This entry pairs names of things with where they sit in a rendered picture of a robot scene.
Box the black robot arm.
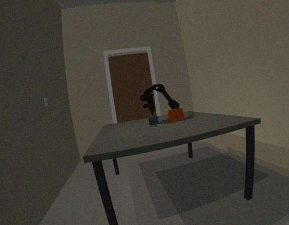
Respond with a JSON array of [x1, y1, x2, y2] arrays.
[[140, 84, 180, 110]]

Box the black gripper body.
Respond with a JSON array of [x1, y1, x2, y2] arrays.
[[148, 100, 155, 109]]

